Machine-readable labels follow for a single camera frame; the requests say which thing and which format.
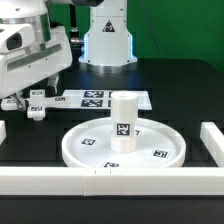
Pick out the white cross-shaped table base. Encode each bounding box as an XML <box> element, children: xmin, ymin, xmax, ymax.
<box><xmin>1</xmin><ymin>90</ymin><xmax>70</xmax><ymax>121</ymax></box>

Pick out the white front fence bar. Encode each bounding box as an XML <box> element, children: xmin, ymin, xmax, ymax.
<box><xmin>0</xmin><ymin>167</ymin><xmax>224</xmax><ymax>196</ymax></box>

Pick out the white marker plate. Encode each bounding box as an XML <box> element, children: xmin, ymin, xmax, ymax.
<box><xmin>63</xmin><ymin>90</ymin><xmax>152</xmax><ymax>110</ymax></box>

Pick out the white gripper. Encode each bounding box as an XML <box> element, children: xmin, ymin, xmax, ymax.
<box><xmin>0</xmin><ymin>26</ymin><xmax>72</xmax><ymax>111</ymax></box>

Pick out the black upright cable connector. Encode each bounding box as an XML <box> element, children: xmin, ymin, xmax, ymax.
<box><xmin>70</xmin><ymin>5</ymin><xmax>81</xmax><ymax>59</ymax></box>

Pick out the white right fence bar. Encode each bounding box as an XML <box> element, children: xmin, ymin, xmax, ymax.
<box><xmin>200</xmin><ymin>122</ymin><xmax>224</xmax><ymax>168</ymax></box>

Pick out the white left fence bar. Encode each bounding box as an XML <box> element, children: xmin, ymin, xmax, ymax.
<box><xmin>0</xmin><ymin>120</ymin><xmax>6</xmax><ymax>145</ymax></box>

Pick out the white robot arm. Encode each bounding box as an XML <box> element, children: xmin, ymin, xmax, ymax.
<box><xmin>0</xmin><ymin>0</ymin><xmax>137</xmax><ymax>110</ymax></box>

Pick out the white fence bar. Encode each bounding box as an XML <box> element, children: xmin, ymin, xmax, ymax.
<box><xmin>0</xmin><ymin>120</ymin><xmax>6</xmax><ymax>145</ymax></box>
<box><xmin>200</xmin><ymin>122</ymin><xmax>224</xmax><ymax>168</ymax></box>
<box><xmin>0</xmin><ymin>167</ymin><xmax>224</xmax><ymax>196</ymax></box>

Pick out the white round table top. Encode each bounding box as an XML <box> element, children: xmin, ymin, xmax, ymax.
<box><xmin>62</xmin><ymin>117</ymin><xmax>186</xmax><ymax>168</ymax></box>

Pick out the black cable pair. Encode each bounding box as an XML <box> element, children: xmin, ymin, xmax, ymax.
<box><xmin>69</xmin><ymin>37</ymin><xmax>85</xmax><ymax>46</ymax></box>

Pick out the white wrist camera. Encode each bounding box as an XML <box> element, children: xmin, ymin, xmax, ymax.
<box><xmin>0</xmin><ymin>24</ymin><xmax>35</xmax><ymax>54</ymax></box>

